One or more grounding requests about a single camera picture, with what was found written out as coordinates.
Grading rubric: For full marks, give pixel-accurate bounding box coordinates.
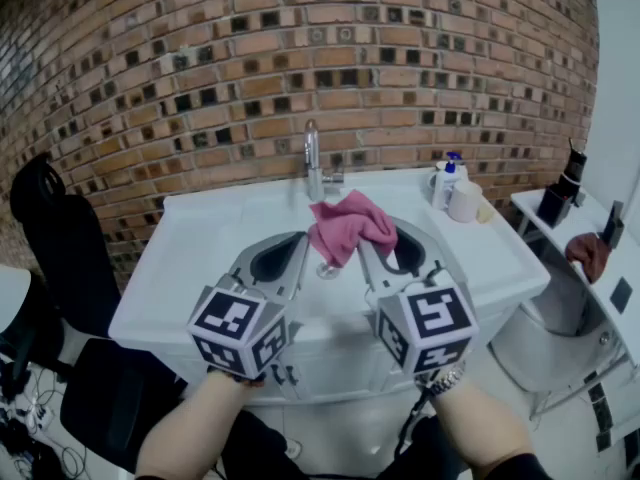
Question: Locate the white sink basin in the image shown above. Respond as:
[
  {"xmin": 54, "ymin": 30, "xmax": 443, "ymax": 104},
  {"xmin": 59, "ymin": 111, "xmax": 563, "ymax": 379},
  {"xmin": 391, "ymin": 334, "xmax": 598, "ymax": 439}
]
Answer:
[{"xmin": 108, "ymin": 167, "xmax": 551, "ymax": 344}]

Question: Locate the black tumbler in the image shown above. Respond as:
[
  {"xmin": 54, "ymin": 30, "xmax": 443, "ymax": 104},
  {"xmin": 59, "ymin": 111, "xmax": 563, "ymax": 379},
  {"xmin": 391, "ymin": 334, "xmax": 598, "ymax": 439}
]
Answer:
[{"xmin": 562, "ymin": 137, "xmax": 587, "ymax": 189}]

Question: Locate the white round table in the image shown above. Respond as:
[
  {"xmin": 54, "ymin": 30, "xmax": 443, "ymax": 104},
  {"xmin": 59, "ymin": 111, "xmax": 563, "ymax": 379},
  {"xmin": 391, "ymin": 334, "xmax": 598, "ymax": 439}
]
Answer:
[{"xmin": 0, "ymin": 263, "xmax": 32, "ymax": 334}]

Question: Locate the white shelf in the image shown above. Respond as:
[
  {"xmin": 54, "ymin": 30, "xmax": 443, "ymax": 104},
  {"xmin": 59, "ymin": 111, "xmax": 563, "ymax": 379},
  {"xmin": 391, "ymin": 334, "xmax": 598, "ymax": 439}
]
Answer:
[{"xmin": 509, "ymin": 187, "xmax": 640, "ymax": 444}]

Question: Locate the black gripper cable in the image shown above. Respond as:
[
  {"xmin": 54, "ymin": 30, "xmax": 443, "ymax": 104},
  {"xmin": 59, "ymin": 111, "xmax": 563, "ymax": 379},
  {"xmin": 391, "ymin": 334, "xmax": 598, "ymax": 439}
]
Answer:
[{"xmin": 394, "ymin": 387, "xmax": 436, "ymax": 459}]

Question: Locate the tangle of floor cables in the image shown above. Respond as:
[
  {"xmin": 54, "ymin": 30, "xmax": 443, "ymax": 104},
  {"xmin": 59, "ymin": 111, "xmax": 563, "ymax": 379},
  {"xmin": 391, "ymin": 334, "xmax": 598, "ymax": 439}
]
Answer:
[{"xmin": 0, "ymin": 362, "xmax": 91, "ymax": 480}]

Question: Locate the person's right forearm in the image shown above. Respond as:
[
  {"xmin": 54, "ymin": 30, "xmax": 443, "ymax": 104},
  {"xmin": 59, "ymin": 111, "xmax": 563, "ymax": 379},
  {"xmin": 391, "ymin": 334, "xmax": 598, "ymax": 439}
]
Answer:
[{"xmin": 429, "ymin": 375, "xmax": 536, "ymax": 469}]

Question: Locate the pink cloth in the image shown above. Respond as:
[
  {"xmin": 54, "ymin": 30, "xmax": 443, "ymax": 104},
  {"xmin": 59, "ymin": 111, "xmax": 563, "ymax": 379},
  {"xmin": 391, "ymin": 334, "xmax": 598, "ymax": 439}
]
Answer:
[{"xmin": 308, "ymin": 189, "xmax": 400, "ymax": 269}]

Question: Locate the black office chair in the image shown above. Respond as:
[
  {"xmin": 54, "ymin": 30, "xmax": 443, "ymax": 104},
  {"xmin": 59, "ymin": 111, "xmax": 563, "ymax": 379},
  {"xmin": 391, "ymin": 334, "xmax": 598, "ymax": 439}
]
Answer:
[{"xmin": 9, "ymin": 152, "xmax": 186, "ymax": 474}]

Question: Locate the silver wristwatch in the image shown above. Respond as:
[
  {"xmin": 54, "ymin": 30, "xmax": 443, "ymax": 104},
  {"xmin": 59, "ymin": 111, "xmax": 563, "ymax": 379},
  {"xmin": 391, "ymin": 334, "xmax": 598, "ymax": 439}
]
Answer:
[{"xmin": 427, "ymin": 360, "xmax": 466, "ymax": 397}]

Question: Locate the person's left forearm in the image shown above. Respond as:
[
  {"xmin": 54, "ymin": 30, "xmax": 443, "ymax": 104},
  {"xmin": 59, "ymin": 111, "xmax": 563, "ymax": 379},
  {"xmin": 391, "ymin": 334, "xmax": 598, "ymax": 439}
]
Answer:
[{"xmin": 134, "ymin": 367, "xmax": 266, "ymax": 480}]

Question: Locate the black square panel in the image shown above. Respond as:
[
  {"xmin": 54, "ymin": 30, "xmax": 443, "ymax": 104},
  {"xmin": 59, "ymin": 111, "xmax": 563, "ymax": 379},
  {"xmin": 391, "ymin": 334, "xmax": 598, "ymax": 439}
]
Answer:
[{"xmin": 609, "ymin": 276, "xmax": 634, "ymax": 314}]

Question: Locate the white plastic cup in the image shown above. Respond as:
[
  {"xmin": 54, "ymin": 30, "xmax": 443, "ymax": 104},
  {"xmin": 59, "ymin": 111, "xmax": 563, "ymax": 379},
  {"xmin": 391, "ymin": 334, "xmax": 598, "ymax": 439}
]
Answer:
[{"xmin": 447, "ymin": 180, "xmax": 484, "ymax": 224}]

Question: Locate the white toilet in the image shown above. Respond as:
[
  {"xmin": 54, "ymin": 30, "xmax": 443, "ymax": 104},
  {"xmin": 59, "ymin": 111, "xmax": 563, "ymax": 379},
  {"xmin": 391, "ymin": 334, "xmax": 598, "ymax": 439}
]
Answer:
[{"xmin": 492, "ymin": 262, "xmax": 626, "ymax": 394}]

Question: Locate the grey upright device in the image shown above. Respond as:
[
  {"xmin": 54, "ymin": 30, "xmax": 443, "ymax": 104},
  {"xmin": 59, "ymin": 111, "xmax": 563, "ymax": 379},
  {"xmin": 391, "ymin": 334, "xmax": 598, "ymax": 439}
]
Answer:
[{"xmin": 602, "ymin": 200, "xmax": 626, "ymax": 249}]

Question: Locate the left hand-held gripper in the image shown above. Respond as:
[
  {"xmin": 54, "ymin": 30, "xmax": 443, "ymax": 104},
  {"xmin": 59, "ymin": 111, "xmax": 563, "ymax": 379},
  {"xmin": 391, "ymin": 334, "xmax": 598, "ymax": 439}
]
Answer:
[{"xmin": 186, "ymin": 230, "xmax": 314, "ymax": 385}]

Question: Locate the black right sleeve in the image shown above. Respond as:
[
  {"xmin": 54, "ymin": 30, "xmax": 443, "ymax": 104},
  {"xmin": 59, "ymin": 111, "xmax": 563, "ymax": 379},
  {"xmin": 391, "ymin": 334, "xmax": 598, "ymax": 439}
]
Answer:
[{"xmin": 469, "ymin": 450, "xmax": 551, "ymax": 480}]

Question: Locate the white power strip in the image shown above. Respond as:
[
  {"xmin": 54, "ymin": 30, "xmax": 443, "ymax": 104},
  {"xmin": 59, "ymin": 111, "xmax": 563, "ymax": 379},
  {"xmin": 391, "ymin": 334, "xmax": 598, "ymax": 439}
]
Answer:
[{"xmin": 24, "ymin": 402, "xmax": 54, "ymax": 432}]

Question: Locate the dark bead bracelet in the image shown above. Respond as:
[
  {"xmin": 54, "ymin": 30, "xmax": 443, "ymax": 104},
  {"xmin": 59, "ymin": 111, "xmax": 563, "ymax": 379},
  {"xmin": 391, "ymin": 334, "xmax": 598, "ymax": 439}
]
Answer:
[{"xmin": 207, "ymin": 365, "xmax": 266, "ymax": 389}]

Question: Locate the white blue pump bottle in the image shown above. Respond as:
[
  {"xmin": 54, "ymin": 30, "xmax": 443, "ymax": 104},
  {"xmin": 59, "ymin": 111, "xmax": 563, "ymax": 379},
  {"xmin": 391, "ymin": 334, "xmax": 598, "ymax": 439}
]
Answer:
[{"xmin": 431, "ymin": 151, "xmax": 469, "ymax": 212}]

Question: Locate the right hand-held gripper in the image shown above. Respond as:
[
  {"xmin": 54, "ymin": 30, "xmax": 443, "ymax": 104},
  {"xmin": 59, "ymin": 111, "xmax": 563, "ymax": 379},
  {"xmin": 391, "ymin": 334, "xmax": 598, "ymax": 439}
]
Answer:
[{"xmin": 355, "ymin": 216, "xmax": 480, "ymax": 377}]

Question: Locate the chrome faucet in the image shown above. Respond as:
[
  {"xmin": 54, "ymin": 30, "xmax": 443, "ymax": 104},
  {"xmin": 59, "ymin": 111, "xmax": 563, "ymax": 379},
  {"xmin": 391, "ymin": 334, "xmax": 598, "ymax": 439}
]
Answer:
[{"xmin": 303, "ymin": 119, "xmax": 346, "ymax": 204}]

